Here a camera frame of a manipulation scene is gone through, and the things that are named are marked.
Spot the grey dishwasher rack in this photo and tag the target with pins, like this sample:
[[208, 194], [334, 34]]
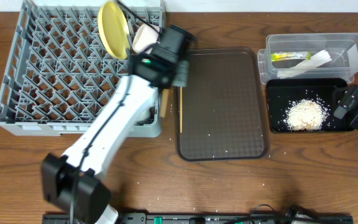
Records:
[[58, 75]]

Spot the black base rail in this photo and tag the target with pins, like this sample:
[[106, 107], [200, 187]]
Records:
[[295, 214]]

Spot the white bowl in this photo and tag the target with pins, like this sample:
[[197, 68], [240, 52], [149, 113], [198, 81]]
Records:
[[145, 36]]

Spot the leftover rice pile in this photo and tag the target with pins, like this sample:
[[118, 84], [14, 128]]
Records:
[[306, 115]]

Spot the black waste tray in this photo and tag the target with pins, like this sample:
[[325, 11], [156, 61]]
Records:
[[281, 92]]

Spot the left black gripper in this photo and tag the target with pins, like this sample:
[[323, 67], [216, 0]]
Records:
[[150, 50]]

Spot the green snack wrapper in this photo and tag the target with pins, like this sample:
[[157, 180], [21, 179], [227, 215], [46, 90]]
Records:
[[281, 56]]

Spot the dark brown serving tray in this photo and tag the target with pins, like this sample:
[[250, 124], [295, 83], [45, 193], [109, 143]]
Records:
[[223, 107]]

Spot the white paper chopstick sleeve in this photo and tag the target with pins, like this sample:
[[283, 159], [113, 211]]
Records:
[[315, 61]]

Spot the yellow plate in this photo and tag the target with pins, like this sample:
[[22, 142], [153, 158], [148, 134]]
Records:
[[113, 30]]

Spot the white cup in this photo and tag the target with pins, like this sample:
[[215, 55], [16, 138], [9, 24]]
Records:
[[146, 117]]

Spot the clear plastic bin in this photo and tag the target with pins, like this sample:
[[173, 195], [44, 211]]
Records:
[[342, 47]]

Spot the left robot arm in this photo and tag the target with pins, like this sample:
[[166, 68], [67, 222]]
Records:
[[72, 182]]

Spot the wooden chopstick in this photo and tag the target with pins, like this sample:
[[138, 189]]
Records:
[[181, 109], [164, 102]]

